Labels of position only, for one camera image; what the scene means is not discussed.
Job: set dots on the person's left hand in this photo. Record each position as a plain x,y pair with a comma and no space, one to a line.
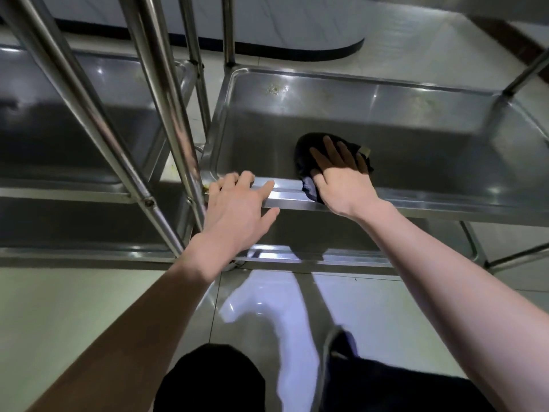
236,218

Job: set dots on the person's right hand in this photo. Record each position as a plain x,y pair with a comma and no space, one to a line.
347,188

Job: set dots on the grey and yellow cleaning cloth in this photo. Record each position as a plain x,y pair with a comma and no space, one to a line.
304,158

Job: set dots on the stainless steel trolley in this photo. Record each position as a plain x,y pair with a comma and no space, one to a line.
166,102
86,102

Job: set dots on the person's right forearm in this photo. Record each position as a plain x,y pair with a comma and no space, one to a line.
463,304

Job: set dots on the person's left forearm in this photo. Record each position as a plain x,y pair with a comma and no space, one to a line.
137,338

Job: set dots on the dark blue sneaker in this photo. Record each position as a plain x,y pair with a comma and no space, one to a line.
341,343

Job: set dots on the white marble counter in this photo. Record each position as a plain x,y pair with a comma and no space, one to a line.
279,17

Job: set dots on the black trousers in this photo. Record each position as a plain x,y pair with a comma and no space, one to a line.
386,390

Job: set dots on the brown wall skirting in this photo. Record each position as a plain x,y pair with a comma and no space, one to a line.
514,42

